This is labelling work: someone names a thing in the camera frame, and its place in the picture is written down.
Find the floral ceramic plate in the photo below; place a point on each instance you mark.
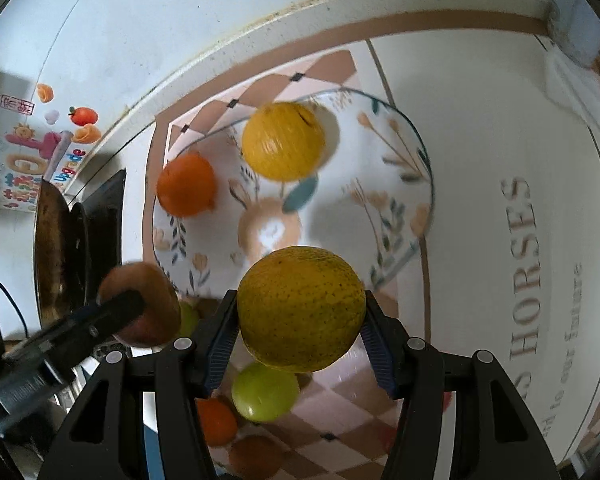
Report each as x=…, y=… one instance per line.
x=350, y=210

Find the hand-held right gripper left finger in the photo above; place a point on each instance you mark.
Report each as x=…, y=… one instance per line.
x=219, y=355

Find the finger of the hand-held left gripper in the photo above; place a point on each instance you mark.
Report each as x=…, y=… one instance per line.
x=115, y=310

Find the small orange tangerine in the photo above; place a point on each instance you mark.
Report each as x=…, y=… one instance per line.
x=216, y=422

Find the small green fruit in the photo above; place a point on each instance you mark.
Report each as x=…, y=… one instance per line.
x=189, y=317

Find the brown round fruit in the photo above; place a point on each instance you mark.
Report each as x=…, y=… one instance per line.
x=252, y=457

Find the brown kiwi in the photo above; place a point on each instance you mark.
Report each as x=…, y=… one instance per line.
x=155, y=285

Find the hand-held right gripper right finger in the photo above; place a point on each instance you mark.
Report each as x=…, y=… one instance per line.
x=380, y=355

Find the pink checkered placemat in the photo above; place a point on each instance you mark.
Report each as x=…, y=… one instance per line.
x=340, y=425

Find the large yellow-green orange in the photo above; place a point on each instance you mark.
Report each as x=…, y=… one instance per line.
x=300, y=305

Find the colourful cartoon wall sticker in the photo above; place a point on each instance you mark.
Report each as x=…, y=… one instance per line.
x=30, y=160

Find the white cloth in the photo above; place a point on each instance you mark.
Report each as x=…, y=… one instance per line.
x=577, y=90

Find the yellow lemon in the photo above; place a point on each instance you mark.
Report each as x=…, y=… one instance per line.
x=280, y=142

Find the green apple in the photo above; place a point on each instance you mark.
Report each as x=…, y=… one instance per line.
x=264, y=394

